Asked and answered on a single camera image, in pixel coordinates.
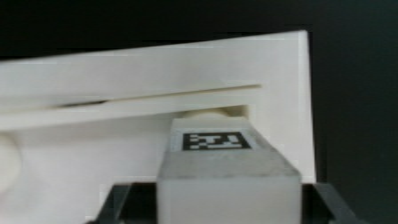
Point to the white leg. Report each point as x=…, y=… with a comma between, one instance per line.
x=228, y=182

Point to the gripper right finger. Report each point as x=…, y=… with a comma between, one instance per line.
x=326, y=209

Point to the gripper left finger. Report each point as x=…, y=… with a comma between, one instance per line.
x=130, y=205

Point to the white square tabletop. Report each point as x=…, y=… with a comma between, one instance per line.
x=87, y=108

